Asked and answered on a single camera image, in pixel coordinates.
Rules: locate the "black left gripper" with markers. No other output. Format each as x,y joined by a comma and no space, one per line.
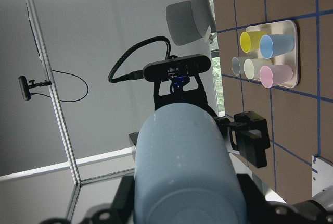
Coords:
247,135

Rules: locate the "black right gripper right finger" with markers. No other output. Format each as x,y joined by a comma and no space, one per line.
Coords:
258,208

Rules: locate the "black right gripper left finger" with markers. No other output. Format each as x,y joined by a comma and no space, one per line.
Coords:
123,202

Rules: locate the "light blue plastic cup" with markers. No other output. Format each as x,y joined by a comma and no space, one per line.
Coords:
183,171

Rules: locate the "pink plastic cup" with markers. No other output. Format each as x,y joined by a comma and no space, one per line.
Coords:
273,75

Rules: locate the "cream white plastic cup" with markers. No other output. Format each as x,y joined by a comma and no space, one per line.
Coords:
252,67

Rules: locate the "grey plastic cup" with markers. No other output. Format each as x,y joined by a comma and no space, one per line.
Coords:
238,65

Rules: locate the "yellow plastic cup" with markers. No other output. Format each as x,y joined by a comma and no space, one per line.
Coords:
250,41

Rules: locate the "cream plastic tray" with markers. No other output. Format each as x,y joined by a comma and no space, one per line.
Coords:
287,54

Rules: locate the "grey office chair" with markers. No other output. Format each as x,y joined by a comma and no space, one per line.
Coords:
191,20

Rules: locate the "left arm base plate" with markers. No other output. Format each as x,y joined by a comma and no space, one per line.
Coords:
321,174

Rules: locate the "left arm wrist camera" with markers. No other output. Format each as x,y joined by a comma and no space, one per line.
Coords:
176,67

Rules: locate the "overhead camera on frame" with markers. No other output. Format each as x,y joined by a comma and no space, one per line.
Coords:
25,86

